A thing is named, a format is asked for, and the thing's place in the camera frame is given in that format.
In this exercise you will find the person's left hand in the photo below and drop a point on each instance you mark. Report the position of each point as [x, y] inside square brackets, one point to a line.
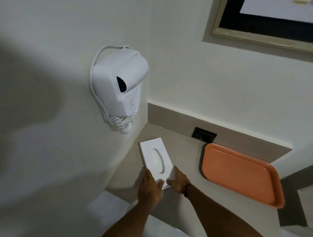
[150, 189]

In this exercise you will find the person's right hand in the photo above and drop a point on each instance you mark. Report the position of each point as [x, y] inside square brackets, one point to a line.
[178, 180]

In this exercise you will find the white tissue box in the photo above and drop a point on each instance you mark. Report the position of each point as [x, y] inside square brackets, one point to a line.
[156, 158]

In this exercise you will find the orange plastic tray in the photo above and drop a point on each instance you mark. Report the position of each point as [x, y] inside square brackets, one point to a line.
[242, 173]

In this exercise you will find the person's right forearm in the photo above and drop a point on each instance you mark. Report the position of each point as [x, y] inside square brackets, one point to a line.
[217, 214]

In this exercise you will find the person's left forearm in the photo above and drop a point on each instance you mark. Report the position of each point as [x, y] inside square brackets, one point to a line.
[132, 222]

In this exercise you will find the beige countertop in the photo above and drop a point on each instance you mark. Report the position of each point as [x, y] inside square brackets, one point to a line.
[185, 156]

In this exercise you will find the beige wooden shelf unit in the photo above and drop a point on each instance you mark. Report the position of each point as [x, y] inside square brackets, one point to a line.
[299, 197]

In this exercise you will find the gold framed picture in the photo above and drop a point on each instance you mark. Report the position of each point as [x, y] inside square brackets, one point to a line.
[266, 22]

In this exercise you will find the black wall outlet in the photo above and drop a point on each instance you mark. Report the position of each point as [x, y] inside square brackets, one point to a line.
[204, 134]

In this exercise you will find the white wall-mounted hair dryer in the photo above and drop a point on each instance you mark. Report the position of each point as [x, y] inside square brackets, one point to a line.
[119, 85]

